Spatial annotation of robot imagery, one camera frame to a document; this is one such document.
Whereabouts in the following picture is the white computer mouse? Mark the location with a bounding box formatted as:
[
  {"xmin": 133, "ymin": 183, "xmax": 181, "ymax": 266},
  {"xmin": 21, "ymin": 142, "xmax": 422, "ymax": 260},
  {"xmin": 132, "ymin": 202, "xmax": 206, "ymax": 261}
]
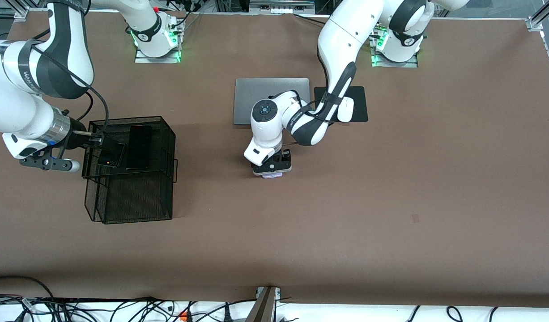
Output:
[{"xmin": 337, "ymin": 97, "xmax": 354, "ymax": 123}]

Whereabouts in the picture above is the long black table cable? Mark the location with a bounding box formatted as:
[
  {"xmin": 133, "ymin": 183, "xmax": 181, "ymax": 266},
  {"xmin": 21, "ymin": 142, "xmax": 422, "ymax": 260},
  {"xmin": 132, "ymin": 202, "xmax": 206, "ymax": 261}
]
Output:
[{"xmin": 294, "ymin": 13, "xmax": 328, "ymax": 24}]

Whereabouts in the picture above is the black mesh two-tier tray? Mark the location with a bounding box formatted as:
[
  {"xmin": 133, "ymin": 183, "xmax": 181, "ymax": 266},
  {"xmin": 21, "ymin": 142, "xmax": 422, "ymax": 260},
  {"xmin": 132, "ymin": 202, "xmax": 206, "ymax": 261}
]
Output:
[{"xmin": 82, "ymin": 116, "xmax": 178, "ymax": 225}]

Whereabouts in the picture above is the silver closed laptop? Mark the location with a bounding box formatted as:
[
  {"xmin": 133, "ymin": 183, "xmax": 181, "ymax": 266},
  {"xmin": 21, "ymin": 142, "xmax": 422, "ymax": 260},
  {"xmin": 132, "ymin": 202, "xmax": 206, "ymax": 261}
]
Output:
[{"xmin": 233, "ymin": 78, "xmax": 311, "ymax": 126}]

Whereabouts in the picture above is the long black slab phone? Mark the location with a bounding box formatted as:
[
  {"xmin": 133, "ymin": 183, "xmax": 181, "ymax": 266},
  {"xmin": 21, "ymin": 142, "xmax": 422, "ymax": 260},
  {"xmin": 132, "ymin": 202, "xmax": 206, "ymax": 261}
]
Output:
[{"xmin": 126, "ymin": 125, "xmax": 153, "ymax": 171}]

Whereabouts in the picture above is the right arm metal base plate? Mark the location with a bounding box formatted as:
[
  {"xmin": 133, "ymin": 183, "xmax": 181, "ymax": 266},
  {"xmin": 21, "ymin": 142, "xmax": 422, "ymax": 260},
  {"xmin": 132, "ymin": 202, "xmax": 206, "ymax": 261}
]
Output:
[{"xmin": 135, "ymin": 45, "xmax": 182, "ymax": 64}]

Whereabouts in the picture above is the small black flip phone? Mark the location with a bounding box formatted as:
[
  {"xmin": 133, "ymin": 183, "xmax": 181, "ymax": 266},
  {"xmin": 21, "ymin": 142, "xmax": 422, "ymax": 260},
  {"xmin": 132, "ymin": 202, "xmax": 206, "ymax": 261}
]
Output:
[{"xmin": 98, "ymin": 141, "xmax": 126, "ymax": 168}]

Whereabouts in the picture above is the black mouse pad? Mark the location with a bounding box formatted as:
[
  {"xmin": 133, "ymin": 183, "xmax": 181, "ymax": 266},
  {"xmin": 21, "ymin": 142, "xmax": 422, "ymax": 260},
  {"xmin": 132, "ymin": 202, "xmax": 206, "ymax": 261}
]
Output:
[{"xmin": 314, "ymin": 86, "xmax": 369, "ymax": 123}]

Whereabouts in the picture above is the white power strip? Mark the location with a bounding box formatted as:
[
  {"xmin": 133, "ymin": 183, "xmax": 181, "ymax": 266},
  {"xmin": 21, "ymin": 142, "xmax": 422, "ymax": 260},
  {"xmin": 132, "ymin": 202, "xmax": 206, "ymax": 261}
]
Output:
[{"xmin": 250, "ymin": 0, "xmax": 315, "ymax": 14}]

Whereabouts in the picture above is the black looped floor cable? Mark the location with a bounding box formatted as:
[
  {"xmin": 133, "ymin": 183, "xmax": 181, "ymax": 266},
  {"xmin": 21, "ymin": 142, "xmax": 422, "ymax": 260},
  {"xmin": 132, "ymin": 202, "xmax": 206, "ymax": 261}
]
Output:
[{"xmin": 0, "ymin": 275, "xmax": 55, "ymax": 301}]

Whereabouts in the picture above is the grey metal camera bracket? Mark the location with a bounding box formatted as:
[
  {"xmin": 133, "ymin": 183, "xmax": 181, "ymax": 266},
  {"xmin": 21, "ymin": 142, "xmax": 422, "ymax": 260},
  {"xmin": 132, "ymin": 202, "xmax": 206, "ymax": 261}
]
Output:
[{"xmin": 245, "ymin": 286, "xmax": 281, "ymax": 322}]

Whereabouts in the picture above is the aluminium frame profile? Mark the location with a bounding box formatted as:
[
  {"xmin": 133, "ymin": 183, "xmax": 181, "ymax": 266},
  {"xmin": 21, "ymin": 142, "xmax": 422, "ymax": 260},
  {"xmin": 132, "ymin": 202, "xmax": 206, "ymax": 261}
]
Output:
[
  {"xmin": 527, "ymin": 0, "xmax": 549, "ymax": 32},
  {"xmin": 0, "ymin": 7, "xmax": 30, "ymax": 21}
]

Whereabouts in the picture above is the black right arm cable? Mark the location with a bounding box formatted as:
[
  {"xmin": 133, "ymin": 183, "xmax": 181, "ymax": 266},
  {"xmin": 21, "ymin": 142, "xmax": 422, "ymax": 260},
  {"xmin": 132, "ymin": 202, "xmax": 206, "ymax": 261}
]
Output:
[{"xmin": 33, "ymin": 45, "xmax": 109, "ymax": 137}]

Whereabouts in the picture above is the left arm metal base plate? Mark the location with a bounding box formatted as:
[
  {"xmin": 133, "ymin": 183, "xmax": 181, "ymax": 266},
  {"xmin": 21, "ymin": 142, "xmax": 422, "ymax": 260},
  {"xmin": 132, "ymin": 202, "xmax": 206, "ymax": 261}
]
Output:
[{"xmin": 371, "ymin": 53, "xmax": 419, "ymax": 68}]

